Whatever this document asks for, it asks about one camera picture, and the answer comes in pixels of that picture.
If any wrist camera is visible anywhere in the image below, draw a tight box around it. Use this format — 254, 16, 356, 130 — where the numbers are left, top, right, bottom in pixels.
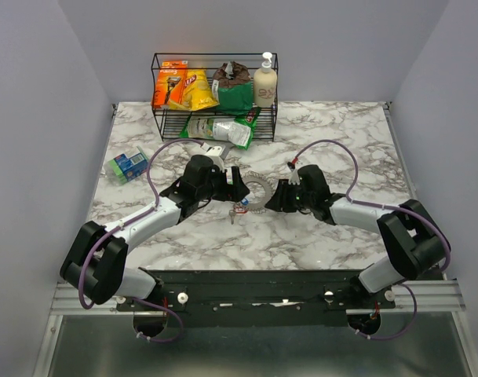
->
288, 168, 301, 185
205, 145, 230, 160

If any green white snack bag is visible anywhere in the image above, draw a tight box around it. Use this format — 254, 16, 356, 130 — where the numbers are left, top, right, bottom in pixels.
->
179, 108, 261, 150

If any green brown coffee bag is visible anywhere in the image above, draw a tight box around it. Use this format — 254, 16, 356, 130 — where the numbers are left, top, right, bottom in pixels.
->
211, 61, 254, 115

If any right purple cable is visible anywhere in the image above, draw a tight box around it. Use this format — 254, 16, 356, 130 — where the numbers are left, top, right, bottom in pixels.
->
291, 139, 452, 341

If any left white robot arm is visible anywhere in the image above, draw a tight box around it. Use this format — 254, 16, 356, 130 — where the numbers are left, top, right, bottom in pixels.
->
60, 155, 250, 310

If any red key tag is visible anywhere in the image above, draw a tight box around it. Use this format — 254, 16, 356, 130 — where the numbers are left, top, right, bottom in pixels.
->
233, 203, 248, 214

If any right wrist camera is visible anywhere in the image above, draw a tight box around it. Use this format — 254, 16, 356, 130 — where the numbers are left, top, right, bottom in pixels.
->
288, 168, 301, 185

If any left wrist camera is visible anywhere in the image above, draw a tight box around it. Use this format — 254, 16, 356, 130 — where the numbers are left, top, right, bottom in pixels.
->
205, 145, 230, 160

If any silver key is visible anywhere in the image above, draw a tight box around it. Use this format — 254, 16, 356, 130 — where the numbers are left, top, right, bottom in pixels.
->
228, 210, 236, 225

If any orange razor package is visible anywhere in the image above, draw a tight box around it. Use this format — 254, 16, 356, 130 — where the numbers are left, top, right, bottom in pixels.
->
151, 60, 188, 110

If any aluminium frame rail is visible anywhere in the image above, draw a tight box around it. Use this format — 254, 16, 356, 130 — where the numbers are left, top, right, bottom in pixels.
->
49, 280, 137, 315

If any cream lotion pump bottle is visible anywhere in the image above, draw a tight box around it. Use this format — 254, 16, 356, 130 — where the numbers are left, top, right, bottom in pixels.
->
253, 52, 277, 108

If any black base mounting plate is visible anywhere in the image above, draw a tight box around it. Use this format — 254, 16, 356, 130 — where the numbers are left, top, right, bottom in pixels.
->
116, 269, 446, 329

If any yellow chips bag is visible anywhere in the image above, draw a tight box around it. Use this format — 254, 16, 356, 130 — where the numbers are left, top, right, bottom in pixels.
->
169, 69, 219, 112

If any black wire shelf rack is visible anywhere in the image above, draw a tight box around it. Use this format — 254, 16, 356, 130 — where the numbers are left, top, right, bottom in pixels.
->
151, 53, 279, 141

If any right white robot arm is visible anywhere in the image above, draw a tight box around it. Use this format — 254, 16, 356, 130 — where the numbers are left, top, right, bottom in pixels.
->
265, 165, 451, 308

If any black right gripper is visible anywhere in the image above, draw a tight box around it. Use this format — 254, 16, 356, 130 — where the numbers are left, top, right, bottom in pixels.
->
264, 178, 314, 213

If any blue green small box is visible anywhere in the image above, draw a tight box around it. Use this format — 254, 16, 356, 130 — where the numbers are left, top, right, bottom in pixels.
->
103, 146, 148, 185

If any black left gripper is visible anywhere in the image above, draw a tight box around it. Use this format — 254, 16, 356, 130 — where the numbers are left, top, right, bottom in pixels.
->
197, 166, 250, 203

